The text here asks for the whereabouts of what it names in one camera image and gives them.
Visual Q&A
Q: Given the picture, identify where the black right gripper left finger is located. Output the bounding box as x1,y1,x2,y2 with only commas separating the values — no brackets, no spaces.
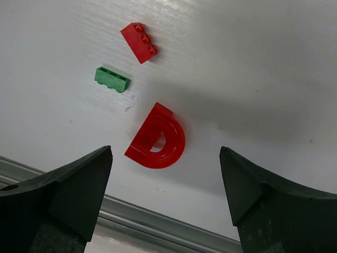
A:
1,145,113,252

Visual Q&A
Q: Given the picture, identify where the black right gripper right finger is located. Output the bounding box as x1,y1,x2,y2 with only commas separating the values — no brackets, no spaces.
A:
220,147,336,252

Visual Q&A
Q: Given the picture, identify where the red arch lego piece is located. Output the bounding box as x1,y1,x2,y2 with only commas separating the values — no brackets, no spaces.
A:
124,102,186,169

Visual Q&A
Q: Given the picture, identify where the small green lego brick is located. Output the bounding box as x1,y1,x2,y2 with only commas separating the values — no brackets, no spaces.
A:
94,66,131,93

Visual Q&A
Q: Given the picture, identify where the red rectangular lego brick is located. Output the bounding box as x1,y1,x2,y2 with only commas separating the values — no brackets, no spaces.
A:
121,22,158,64

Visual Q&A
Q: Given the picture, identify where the aluminium table edge rail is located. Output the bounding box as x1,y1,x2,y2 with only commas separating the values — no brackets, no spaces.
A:
1,158,242,252

